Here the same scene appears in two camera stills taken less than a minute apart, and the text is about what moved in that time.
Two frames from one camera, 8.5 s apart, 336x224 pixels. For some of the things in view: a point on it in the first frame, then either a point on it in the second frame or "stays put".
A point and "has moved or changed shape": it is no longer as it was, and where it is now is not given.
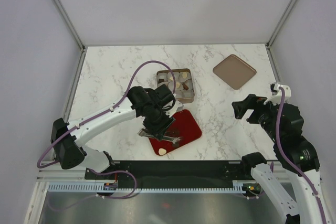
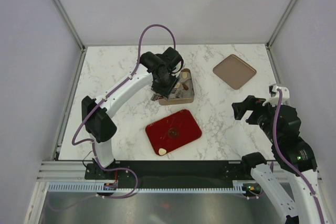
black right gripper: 240,108 stays put
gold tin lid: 235,71 stays put
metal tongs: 142,132 has moved or changed shape
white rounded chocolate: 162,151 stays put
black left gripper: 159,130 -> 166,92
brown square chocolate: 185,86 stays put
